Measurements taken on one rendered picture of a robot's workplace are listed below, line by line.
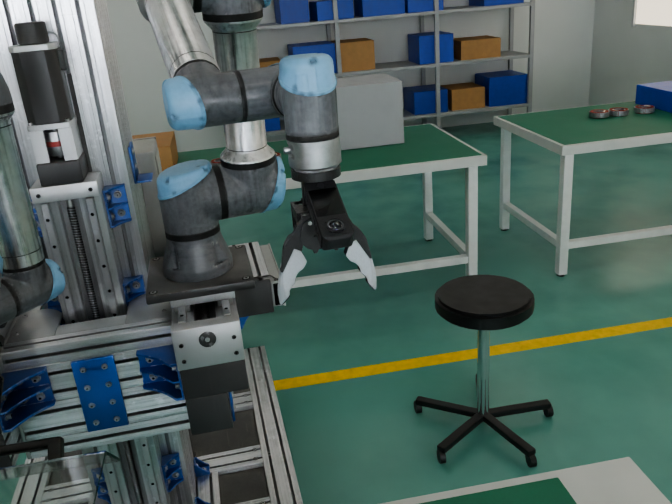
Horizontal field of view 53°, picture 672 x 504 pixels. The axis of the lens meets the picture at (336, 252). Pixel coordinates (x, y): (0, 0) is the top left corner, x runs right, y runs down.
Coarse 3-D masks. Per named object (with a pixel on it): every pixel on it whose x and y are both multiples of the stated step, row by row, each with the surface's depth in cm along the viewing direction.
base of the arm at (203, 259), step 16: (176, 240) 139; (192, 240) 138; (208, 240) 140; (224, 240) 145; (176, 256) 141; (192, 256) 139; (208, 256) 140; (224, 256) 143; (176, 272) 140; (192, 272) 139; (208, 272) 140; (224, 272) 143
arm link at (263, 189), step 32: (224, 0) 122; (256, 0) 125; (224, 32) 126; (256, 32) 130; (224, 64) 129; (256, 64) 131; (224, 128) 137; (256, 128) 136; (224, 160) 138; (256, 160) 137; (256, 192) 140
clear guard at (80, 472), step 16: (32, 464) 83; (48, 464) 83; (64, 464) 83; (80, 464) 83; (96, 464) 82; (0, 480) 81; (16, 480) 81; (32, 480) 81; (48, 480) 80; (64, 480) 80; (80, 480) 80; (96, 480) 80; (0, 496) 78; (16, 496) 78; (32, 496) 78; (48, 496) 78; (64, 496) 78; (80, 496) 77
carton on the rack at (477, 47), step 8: (456, 40) 686; (464, 40) 677; (472, 40) 674; (480, 40) 675; (488, 40) 676; (496, 40) 678; (456, 48) 689; (464, 48) 675; (472, 48) 677; (480, 48) 678; (488, 48) 679; (496, 48) 680; (456, 56) 692; (464, 56) 678; (472, 56) 680; (480, 56) 681; (488, 56) 682; (496, 56) 683
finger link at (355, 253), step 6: (354, 240) 98; (354, 246) 98; (360, 246) 98; (348, 252) 98; (354, 252) 98; (360, 252) 99; (348, 258) 98; (354, 258) 99; (360, 258) 99; (366, 258) 99; (360, 264) 99; (366, 264) 99; (372, 264) 100; (360, 270) 100; (366, 270) 100; (372, 270) 100; (366, 276) 100; (372, 276) 100; (372, 282) 101; (372, 288) 102
